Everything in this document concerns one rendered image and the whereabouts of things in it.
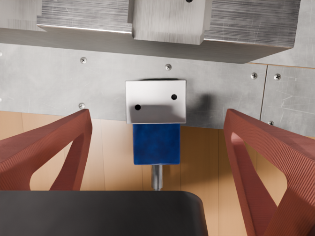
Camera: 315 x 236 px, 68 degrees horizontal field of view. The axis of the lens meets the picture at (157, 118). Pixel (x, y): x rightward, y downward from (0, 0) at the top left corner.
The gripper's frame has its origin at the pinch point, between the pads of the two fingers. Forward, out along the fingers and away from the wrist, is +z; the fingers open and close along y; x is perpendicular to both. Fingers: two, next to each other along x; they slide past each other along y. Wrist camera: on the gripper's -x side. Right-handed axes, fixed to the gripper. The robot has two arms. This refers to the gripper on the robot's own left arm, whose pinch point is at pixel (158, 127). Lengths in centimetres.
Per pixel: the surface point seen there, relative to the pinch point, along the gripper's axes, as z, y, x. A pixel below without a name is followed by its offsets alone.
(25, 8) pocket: 9.1, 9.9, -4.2
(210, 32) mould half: 5.6, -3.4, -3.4
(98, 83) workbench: 12.0, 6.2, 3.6
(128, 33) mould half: 5.7, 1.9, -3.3
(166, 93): 6.9, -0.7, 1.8
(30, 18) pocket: 8.7, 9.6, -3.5
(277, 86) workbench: 11.9, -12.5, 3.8
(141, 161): 5.0, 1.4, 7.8
